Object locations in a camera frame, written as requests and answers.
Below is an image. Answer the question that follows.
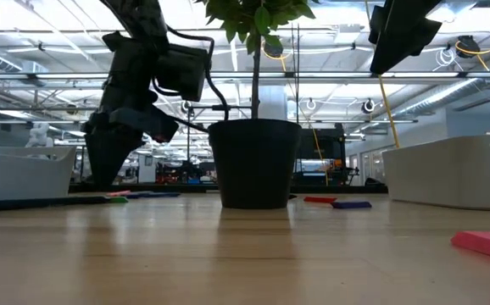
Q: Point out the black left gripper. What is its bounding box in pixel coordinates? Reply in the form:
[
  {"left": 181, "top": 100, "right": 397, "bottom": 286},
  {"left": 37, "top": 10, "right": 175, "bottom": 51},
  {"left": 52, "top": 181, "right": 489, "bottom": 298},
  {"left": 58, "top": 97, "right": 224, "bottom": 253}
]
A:
[{"left": 81, "top": 31, "right": 181, "bottom": 190}]

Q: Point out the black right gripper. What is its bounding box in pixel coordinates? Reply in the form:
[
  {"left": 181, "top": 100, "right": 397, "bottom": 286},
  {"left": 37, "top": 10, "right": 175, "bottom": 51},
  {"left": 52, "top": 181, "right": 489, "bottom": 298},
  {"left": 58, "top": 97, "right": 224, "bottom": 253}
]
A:
[{"left": 367, "top": 0, "right": 443, "bottom": 75}]

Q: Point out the green plant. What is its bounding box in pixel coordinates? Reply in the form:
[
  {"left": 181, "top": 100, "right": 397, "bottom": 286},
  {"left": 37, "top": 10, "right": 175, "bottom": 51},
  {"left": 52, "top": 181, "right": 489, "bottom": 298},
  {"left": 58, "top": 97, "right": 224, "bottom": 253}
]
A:
[{"left": 193, "top": 0, "right": 319, "bottom": 210}]

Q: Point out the purple eraser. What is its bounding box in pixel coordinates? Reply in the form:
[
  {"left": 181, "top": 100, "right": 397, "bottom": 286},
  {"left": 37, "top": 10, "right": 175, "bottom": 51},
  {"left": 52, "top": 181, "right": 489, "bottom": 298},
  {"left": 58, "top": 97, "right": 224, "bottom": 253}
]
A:
[{"left": 330, "top": 200, "right": 373, "bottom": 210}]

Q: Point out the pink eraser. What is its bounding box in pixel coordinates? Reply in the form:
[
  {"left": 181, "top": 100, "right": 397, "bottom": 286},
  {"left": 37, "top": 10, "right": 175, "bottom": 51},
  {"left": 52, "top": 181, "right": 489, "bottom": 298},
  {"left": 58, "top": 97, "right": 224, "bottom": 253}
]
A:
[{"left": 450, "top": 230, "right": 490, "bottom": 264}]

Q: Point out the white cabinet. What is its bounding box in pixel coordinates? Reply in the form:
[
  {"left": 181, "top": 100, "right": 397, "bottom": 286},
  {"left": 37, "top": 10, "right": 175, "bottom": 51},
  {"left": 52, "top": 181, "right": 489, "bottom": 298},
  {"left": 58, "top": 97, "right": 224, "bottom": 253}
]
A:
[{"left": 137, "top": 152, "right": 157, "bottom": 183}]

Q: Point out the white figure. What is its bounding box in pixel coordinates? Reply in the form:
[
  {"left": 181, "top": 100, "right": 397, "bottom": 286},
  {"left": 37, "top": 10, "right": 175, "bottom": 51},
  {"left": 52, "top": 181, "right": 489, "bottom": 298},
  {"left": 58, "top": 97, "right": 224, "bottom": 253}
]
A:
[{"left": 24, "top": 121, "right": 55, "bottom": 148}]

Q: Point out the grey plastic bin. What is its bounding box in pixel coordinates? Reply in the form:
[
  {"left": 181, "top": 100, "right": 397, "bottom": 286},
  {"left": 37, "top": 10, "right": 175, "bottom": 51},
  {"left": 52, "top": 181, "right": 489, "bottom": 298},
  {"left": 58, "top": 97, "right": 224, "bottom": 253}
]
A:
[
  {"left": 0, "top": 143, "right": 78, "bottom": 204},
  {"left": 381, "top": 134, "right": 490, "bottom": 212}
]

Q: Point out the black monitor workstation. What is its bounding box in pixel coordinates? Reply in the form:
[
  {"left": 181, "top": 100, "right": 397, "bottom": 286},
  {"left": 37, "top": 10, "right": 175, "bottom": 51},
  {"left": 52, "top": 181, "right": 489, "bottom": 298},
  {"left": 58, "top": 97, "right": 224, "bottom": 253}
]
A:
[{"left": 298, "top": 126, "right": 359, "bottom": 186}]

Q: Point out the black plant pot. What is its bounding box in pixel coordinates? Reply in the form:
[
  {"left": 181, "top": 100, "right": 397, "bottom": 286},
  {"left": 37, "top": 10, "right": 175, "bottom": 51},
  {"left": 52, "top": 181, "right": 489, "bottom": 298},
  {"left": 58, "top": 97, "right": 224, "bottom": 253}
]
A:
[{"left": 187, "top": 104, "right": 254, "bottom": 149}]

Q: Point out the white building column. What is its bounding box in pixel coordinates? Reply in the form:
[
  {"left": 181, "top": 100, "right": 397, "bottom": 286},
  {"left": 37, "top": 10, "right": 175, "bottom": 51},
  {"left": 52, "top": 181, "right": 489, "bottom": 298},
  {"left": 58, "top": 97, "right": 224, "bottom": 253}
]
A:
[{"left": 261, "top": 84, "right": 288, "bottom": 121}]

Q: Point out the yellow hanging cable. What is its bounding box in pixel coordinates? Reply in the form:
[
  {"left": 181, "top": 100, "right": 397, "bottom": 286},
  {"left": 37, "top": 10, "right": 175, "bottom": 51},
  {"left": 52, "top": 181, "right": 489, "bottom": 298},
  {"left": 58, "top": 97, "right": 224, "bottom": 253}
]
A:
[{"left": 363, "top": 0, "right": 401, "bottom": 149}]

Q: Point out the black ceiling cable reel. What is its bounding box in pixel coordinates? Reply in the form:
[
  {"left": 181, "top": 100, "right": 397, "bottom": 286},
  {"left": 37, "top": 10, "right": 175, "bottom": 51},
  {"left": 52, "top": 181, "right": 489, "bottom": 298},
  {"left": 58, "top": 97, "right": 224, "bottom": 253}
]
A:
[
  {"left": 455, "top": 34, "right": 482, "bottom": 59},
  {"left": 261, "top": 36, "right": 285, "bottom": 59}
]

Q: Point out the ceiling light rail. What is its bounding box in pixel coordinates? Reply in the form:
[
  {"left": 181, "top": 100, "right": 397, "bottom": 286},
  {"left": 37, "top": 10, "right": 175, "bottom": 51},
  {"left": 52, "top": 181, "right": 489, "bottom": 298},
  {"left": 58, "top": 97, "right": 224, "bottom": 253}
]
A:
[{"left": 0, "top": 69, "right": 490, "bottom": 85}]

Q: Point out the black hanging cable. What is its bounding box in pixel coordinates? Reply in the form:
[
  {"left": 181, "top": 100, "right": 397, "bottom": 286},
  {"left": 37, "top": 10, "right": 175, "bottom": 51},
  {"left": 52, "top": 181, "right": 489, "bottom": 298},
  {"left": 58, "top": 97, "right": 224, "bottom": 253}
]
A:
[{"left": 290, "top": 20, "right": 301, "bottom": 124}]

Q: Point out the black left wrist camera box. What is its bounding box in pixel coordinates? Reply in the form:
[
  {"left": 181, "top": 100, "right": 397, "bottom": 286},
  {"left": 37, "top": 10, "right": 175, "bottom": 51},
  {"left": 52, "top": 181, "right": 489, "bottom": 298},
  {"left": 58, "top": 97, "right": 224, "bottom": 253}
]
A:
[{"left": 154, "top": 43, "right": 211, "bottom": 103}]

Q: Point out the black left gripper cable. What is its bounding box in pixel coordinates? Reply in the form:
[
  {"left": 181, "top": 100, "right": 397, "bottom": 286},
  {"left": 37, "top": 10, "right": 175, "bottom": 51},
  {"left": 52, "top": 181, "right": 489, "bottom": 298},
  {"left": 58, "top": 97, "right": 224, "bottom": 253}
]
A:
[{"left": 151, "top": 24, "right": 231, "bottom": 133}]

